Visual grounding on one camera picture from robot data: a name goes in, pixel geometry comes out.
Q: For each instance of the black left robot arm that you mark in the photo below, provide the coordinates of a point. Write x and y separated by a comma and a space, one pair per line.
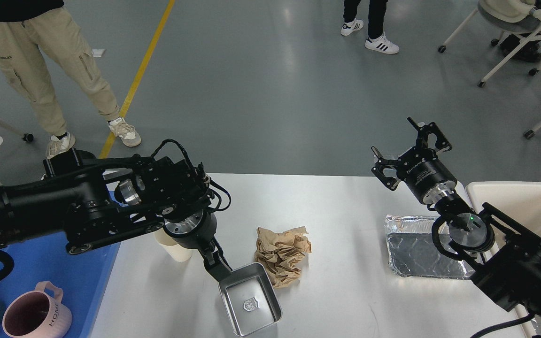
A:
99, 202

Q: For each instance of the person in black trousers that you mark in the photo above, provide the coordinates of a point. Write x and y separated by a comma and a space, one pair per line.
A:
376, 40

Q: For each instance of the white office chair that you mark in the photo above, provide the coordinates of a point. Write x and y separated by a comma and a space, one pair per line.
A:
522, 18

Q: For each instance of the crumpled brown paper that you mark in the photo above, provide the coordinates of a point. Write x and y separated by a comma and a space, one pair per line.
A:
280, 254

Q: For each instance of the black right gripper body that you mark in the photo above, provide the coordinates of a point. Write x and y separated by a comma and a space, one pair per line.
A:
425, 175

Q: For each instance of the cream plastic bin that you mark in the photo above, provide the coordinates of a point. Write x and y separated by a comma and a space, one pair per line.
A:
519, 200

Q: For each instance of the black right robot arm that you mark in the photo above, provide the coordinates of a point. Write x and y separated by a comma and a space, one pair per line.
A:
505, 255

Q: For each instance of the pink mug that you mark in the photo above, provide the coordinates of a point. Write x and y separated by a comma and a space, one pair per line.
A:
38, 314

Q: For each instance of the blue plastic tray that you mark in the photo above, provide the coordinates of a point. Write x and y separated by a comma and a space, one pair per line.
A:
83, 277

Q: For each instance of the aluminium foil tray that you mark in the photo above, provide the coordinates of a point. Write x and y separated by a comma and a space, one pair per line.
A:
412, 252

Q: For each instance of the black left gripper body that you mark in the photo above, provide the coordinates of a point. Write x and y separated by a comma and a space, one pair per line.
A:
195, 232

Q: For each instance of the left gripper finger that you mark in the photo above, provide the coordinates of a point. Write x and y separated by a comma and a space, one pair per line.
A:
214, 261

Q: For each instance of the metal rectangular tin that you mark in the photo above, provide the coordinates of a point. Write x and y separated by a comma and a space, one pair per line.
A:
249, 299

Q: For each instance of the person in beige trousers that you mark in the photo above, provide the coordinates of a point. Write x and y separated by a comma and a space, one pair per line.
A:
31, 29

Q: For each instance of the cream paper cup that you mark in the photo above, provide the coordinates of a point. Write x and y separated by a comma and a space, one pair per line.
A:
172, 247

